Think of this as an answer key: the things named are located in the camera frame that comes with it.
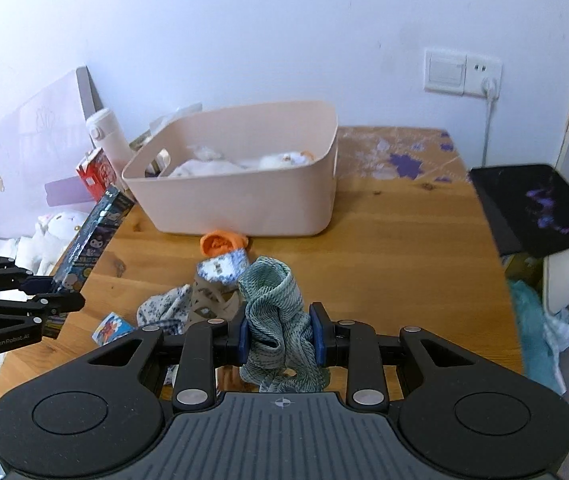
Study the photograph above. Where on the yellow green bag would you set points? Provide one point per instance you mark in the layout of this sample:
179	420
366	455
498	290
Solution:
521	266

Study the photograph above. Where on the blue white tissue pack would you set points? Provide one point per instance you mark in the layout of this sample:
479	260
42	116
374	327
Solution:
223	266

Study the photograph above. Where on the grey brown hair claw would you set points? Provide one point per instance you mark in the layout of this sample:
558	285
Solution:
209	302

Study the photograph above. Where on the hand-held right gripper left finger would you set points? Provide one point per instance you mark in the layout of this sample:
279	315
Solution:
199	355

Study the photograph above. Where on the white thermos bottle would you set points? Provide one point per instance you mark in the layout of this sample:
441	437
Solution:
109	140

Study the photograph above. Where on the pink plastic storage bin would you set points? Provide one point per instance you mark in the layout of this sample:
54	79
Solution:
244	205

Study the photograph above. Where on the clear plastic bag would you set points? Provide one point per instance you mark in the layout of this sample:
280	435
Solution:
164	125

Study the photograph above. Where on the teal cloth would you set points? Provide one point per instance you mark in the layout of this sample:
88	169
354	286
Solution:
531	330

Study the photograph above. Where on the light blue printed packet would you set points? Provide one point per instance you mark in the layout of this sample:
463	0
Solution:
113	329

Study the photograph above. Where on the wooden desk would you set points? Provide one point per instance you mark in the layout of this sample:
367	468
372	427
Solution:
404	270

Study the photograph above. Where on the lavender headboard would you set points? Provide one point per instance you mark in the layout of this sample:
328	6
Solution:
24	150

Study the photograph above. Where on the white plush toy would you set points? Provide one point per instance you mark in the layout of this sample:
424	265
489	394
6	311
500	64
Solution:
57	232

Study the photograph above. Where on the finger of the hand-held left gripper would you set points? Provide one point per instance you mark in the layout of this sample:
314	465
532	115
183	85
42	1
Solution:
4	277
44	304

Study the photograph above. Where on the white wall socket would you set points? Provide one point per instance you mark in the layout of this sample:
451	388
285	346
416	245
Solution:
483	75

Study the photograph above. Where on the green knitted cloth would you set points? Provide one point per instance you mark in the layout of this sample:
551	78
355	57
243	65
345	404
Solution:
269	300

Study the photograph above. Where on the blue white checked cloth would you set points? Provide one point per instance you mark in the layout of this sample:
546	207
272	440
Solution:
162	310

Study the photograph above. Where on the white fluffy sock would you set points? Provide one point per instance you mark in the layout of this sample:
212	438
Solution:
284	160

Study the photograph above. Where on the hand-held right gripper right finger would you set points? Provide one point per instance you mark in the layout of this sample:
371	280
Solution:
367	355

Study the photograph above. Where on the red carton box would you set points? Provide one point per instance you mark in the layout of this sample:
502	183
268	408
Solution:
95	175

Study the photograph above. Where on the white wall switch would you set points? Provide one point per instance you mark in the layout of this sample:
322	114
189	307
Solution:
445	71

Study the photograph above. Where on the floral table mat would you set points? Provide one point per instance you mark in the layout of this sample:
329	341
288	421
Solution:
399	155

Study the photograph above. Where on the long black printed box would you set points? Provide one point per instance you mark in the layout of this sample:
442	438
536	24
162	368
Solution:
92	245

